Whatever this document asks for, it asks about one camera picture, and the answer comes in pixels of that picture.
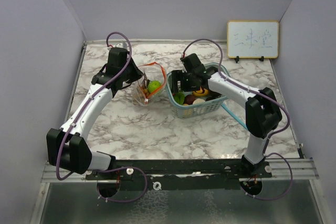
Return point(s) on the small whiteboard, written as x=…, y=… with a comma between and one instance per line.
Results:
x=253, y=39

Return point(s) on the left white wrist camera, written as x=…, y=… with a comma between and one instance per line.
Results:
x=121, y=44

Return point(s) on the green leafy toy vegetable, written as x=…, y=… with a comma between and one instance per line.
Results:
x=179, y=98

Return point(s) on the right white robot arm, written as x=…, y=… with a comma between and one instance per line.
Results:
x=262, y=111

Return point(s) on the brown longan bunch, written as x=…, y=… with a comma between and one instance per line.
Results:
x=140, y=92

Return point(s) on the teal plastic basket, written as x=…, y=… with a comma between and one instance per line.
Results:
x=201, y=105

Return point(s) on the dark purple toy fruit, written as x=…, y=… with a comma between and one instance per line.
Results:
x=189, y=99

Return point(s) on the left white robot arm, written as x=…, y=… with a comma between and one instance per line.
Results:
x=67, y=146

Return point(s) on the yellow toy fruit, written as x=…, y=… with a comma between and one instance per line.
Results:
x=200, y=93

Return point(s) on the orange zip clear bag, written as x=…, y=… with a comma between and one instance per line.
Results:
x=154, y=71

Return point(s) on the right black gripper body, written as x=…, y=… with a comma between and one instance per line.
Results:
x=187, y=83

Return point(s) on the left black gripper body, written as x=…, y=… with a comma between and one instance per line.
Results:
x=130, y=73

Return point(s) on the blue zip clear bag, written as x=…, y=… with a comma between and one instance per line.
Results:
x=235, y=117

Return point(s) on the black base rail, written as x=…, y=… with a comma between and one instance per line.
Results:
x=181, y=174

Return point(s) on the green toy fruit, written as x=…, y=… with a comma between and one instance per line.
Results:
x=153, y=85

